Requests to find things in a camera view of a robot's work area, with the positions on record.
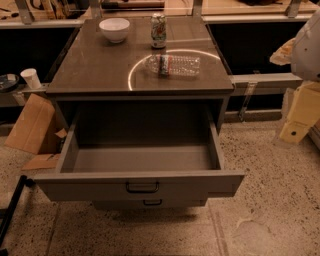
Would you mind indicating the white paper cup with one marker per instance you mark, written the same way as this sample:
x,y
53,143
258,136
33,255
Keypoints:
x,y
31,78

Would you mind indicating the green white soda can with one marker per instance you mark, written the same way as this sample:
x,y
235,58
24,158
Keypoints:
x,y
158,30

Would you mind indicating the black metal stand leg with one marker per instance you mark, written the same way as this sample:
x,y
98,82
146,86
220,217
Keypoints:
x,y
6,214

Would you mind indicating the black round dish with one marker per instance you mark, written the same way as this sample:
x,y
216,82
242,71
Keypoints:
x,y
8,82

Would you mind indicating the open grey top drawer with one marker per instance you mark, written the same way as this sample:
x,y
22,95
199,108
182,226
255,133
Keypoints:
x,y
150,156

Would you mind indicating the white ceramic bowl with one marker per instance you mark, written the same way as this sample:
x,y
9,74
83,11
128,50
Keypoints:
x,y
115,29

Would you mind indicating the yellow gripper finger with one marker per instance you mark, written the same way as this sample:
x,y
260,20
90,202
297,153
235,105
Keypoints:
x,y
303,114

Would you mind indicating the flat cardboard piece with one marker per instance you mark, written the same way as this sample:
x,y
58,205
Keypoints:
x,y
42,161

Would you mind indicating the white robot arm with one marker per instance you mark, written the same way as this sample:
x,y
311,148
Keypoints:
x,y
305,63

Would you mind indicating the clear plastic water bottle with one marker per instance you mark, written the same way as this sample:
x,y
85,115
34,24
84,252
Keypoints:
x,y
173,65

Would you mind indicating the grey drawer cabinet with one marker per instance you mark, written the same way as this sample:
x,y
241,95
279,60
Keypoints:
x,y
97,69

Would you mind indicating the brown cardboard box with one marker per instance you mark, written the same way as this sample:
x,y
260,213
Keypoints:
x,y
39,129

